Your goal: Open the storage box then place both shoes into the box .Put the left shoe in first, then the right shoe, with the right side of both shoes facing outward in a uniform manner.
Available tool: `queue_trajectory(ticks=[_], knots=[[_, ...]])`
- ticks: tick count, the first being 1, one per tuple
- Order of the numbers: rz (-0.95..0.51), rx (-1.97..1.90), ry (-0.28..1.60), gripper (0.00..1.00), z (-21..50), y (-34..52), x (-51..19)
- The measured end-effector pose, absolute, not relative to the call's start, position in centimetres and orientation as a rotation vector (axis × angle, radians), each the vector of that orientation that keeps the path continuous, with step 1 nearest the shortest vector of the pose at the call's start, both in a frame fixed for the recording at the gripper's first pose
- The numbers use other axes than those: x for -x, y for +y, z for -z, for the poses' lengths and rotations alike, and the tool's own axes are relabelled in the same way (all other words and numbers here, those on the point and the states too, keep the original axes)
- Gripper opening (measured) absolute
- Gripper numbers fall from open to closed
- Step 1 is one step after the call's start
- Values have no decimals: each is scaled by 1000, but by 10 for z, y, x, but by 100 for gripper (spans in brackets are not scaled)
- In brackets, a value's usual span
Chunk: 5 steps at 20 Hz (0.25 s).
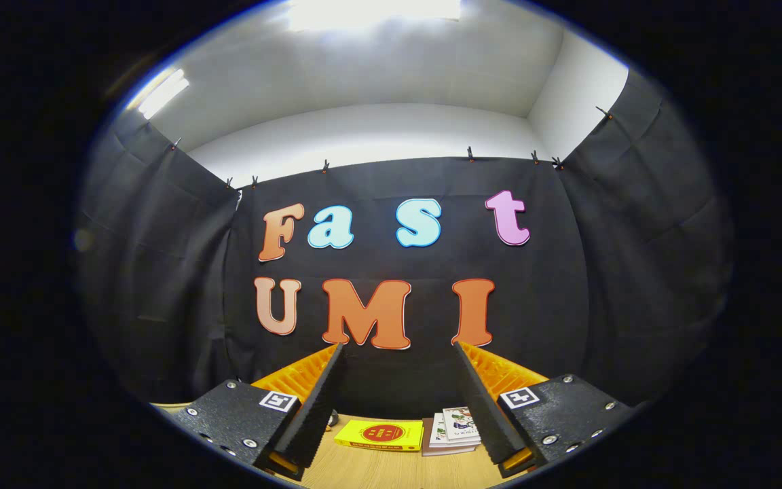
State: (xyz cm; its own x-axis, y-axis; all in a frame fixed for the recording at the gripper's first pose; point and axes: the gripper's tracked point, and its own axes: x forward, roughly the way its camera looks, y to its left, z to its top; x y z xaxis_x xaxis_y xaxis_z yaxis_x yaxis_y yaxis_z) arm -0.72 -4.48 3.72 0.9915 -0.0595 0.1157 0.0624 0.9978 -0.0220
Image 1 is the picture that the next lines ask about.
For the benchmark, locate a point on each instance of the white paperback book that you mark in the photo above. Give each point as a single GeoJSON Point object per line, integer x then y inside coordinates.
{"type": "Point", "coordinates": [437, 431]}

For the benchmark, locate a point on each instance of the penguin plush toy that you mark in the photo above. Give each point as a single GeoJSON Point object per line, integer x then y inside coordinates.
{"type": "Point", "coordinates": [332, 418]}

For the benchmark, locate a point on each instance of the fluorescent tube light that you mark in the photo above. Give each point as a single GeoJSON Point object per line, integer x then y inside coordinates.
{"type": "Point", "coordinates": [160, 95]}

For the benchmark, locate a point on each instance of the ceiling light panel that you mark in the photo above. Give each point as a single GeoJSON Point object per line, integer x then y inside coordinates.
{"type": "Point", "coordinates": [370, 12]}

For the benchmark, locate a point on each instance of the row of black cloth clips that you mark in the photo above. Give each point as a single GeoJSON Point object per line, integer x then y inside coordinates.
{"type": "Point", "coordinates": [470, 155]}

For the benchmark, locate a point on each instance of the yellow book with red label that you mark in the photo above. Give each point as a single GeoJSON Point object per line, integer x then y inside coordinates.
{"type": "Point", "coordinates": [377, 435]}

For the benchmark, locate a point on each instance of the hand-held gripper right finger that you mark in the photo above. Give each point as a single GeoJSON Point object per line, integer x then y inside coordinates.
{"type": "Point", "coordinates": [486, 418]}

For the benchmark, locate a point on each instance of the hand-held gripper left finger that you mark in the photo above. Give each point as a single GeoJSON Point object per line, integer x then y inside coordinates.
{"type": "Point", "coordinates": [313, 421]}

